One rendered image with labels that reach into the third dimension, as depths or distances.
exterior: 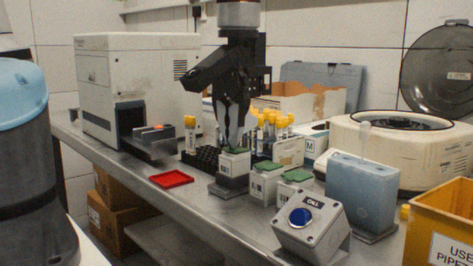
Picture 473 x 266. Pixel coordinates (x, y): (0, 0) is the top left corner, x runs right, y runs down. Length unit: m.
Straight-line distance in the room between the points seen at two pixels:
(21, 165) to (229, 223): 0.32
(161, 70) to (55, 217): 0.63
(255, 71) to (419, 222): 0.35
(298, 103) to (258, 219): 0.41
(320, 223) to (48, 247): 0.31
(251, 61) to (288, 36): 0.66
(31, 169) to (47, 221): 0.06
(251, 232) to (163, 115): 0.54
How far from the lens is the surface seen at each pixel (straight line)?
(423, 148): 0.70
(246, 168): 0.68
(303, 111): 0.94
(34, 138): 0.40
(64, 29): 2.27
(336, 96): 1.05
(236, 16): 0.61
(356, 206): 0.57
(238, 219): 0.59
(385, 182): 0.54
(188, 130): 0.83
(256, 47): 0.65
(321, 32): 1.22
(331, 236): 0.47
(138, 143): 0.89
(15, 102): 0.39
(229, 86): 0.63
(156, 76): 0.99
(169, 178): 0.76
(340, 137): 0.77
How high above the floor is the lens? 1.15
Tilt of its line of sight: 14 degrees down
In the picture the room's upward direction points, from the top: straight up
